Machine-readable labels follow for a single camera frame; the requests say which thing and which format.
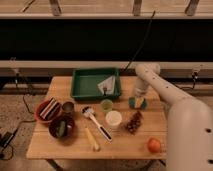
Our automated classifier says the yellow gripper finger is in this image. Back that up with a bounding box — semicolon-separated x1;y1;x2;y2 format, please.
135;98;145;108

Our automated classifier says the green sponge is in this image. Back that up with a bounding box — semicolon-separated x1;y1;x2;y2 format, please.
128;97;147;109

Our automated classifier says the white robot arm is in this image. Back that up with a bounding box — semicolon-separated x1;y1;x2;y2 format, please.
133;63;213;171

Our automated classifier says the green plastic tray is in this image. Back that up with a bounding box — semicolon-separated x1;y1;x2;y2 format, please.
70;68;121;101

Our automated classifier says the brown grape bunch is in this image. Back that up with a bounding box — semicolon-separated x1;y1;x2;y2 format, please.
125;111;142;134

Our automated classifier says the wooden table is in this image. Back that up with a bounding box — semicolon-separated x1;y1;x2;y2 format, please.
25;75;171;161

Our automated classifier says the white cylindrical cup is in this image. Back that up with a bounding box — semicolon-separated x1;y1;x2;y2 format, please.
105;110;122;129

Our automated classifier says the white folded paper napkin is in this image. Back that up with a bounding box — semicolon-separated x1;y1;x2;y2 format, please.
98;76;115;95

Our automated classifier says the small green cup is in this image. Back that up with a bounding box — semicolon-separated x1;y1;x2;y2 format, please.
101;99;113;113

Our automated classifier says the orange fruit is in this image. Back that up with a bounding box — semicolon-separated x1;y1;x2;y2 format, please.
147;138;161;153

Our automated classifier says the small metal cup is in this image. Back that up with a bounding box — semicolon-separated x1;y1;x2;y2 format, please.
62;101;75;114

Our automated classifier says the dark brown bowl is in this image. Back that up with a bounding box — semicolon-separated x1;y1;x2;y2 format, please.
49;115;75;139

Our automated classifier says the orange bowl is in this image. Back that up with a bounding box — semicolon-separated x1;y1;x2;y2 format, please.
34;98;61;124

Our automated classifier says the green cucumber piece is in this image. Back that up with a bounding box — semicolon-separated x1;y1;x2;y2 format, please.
56;121;66;137

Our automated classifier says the striped block stack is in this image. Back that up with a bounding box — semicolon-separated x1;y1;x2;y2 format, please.
40;98;60;120

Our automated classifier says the black cable on wall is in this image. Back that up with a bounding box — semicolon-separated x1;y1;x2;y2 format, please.
119;10;157;75

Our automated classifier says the black floor cable left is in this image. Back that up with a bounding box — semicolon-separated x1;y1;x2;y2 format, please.
0;73;41;161

